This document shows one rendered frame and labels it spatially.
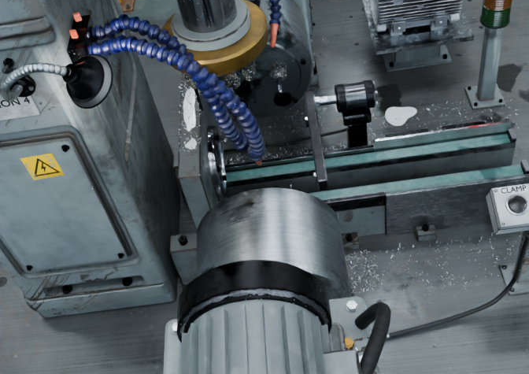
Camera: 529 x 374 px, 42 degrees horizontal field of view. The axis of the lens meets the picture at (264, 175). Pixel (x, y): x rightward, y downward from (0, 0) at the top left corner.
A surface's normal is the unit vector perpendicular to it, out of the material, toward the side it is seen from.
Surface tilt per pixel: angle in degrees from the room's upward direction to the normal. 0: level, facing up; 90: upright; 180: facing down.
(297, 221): 28
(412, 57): 90
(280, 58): 90
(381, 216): 90
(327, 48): 0
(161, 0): 0
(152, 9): 0
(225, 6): 90
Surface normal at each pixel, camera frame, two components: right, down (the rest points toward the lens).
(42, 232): 0.06, 0.74
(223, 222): -0.59, -0.51
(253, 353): -0.06, -0.67
